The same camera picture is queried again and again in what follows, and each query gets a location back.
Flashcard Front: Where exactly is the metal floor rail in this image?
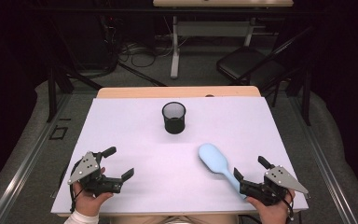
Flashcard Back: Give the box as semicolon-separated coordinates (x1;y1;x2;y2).
0;92;73;224
290;95;358;224

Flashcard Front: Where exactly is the person's lap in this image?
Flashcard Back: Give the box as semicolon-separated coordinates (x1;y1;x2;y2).
109;214;241;224

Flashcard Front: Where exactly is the person's left hand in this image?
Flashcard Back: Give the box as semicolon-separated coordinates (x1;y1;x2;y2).
72;167;115;217

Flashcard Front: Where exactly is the black metal stand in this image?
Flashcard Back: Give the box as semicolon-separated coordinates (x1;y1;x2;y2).
287;66;312;127
46;63;104;124

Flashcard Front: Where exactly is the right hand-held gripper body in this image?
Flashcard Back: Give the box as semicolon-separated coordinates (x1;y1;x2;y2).
239;165;310;207

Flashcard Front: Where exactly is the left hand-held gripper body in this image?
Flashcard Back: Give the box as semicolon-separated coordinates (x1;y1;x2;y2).
67;151;125;198

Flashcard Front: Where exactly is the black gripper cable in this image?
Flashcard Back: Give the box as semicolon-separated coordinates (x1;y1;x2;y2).
274;186;296;222
68;161;85;214

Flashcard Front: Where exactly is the white-legged desk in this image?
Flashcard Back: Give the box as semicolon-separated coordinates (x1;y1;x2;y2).
152;0;295;80

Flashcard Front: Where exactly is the black folding chair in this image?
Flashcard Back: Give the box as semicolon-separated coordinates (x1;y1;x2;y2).
215;25;315;95

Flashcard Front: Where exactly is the bundle of floor cables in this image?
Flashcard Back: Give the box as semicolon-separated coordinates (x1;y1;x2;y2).
105;15;181;69

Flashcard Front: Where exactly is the light blue hairbrush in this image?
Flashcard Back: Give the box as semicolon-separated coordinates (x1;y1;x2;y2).
198;143;248;201

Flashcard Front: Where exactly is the black mesh cup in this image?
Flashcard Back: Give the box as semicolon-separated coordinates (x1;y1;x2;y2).
161;101;187;135

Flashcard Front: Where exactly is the wooden table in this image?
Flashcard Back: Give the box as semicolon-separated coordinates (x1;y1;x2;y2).
57;86;302;218

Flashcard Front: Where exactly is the person's right hand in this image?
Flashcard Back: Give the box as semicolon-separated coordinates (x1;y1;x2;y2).
246;189;296;224

